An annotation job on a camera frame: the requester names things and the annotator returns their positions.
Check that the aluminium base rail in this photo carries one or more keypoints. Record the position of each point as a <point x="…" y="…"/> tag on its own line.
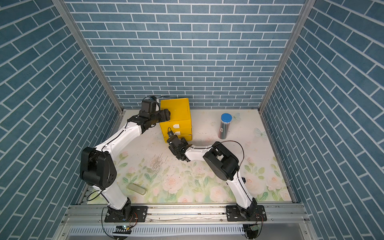
<point x="273" y="221"/>

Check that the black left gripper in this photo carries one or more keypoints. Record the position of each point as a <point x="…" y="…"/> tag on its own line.
<point x="164" y="117"/>

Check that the grey green stapler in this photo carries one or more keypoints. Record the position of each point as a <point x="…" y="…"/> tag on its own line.
<point x="137" y="189"/>

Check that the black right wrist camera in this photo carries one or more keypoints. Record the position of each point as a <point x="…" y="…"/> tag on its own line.
<point x="170" y="132"/>

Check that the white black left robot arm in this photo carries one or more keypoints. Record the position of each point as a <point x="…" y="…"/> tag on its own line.
<point x="98" y="169"/>

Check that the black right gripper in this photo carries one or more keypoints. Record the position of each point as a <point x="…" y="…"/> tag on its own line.
<point x="172" y="150"/>

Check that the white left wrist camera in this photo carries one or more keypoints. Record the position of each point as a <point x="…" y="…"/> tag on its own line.
<point x="150" y="104"/>

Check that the aluminium corner post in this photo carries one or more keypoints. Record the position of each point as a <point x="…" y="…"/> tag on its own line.
<point x="76" y="32"/>
<point x="307" y="7"/>

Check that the clear pencil tube blue lid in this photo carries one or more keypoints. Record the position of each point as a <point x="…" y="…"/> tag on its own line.
<point x="226" y="119"/>

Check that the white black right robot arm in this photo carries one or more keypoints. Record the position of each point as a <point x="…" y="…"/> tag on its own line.
<point x="226" y="166"/>

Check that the aluminium corner post right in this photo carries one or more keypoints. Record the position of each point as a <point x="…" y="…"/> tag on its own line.
<point x="307" y="7"/>

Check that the aluminium corner post left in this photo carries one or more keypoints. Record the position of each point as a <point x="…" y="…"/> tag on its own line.
<point x="76" y="32"/>

